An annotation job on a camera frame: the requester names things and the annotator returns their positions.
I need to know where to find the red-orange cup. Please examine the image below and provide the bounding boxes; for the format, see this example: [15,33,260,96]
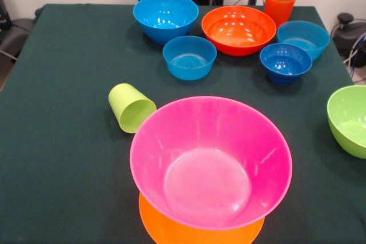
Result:
[264,0,298,29]

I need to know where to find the large pink bowl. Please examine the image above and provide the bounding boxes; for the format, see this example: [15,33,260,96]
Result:
[129,95,293,230]

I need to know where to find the large light orange bowl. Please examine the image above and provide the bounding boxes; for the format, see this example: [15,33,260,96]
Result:
[139,192,265,244]

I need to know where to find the small light blue bowl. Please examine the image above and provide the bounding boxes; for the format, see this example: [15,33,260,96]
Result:
[162,35,217,81]
[276,20,331,61]

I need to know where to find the shallow red-orange bowl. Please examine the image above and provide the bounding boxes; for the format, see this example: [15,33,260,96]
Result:
[201,5,277,57]

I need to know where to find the small dark blue bowl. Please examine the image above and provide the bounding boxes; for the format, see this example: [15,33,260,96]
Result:
[259,43,313,86]

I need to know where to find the medium blue bowl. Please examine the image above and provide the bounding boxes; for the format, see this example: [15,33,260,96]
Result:
[132,0,200,45]

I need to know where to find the light green bowl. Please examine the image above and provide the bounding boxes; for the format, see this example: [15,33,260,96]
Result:
[327,85,366,160]

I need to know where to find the light green cup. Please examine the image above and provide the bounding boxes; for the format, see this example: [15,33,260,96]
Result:
[108,83,158,134]

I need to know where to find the dark grey chair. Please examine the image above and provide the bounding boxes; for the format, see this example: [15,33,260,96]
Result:
[0,17,37,56]

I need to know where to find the dark green tablecloth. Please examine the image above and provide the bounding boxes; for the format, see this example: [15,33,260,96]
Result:
[0,3,366,244]

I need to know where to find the tangle of floor cables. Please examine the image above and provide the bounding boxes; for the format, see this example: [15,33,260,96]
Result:
[343,33,366,69]

